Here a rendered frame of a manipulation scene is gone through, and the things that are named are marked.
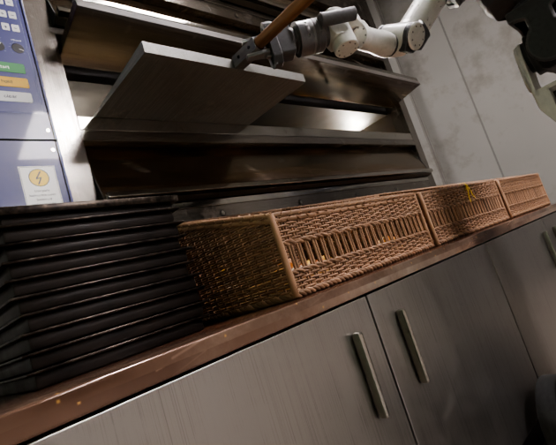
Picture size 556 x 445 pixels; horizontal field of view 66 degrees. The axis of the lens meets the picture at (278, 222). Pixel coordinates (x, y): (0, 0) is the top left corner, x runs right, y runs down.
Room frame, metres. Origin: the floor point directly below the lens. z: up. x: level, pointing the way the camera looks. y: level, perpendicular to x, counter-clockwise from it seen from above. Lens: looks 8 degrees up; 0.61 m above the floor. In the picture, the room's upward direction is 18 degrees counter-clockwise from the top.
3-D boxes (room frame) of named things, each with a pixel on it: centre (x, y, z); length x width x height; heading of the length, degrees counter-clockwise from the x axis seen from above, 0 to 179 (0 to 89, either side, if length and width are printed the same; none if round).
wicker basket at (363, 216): (1.08, -0.01, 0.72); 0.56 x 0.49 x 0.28; 137
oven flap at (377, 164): (1.68, -0.22, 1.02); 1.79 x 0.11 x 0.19; 136
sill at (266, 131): (1.69, -0.20, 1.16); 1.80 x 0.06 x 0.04; 136
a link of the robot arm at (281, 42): (1.04, -0.17, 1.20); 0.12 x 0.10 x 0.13; 101
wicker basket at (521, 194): (1.93, -0.85, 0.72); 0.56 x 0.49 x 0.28; 135
